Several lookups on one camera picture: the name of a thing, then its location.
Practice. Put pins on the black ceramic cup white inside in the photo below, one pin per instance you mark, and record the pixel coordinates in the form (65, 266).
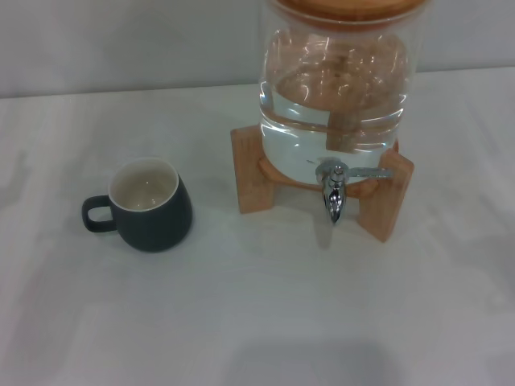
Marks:
(157, 229)

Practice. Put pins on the round wooden jar lid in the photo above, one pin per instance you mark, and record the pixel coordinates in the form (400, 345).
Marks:
(346, 8)

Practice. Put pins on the chrome faucet with lever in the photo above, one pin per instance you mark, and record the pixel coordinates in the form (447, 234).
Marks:
(334, 197)

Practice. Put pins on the glass water dispenser jar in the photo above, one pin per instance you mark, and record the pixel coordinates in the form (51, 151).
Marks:
(297, 144)

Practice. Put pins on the wooden dispenser stand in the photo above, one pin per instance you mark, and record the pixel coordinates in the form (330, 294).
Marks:
(248, 177)

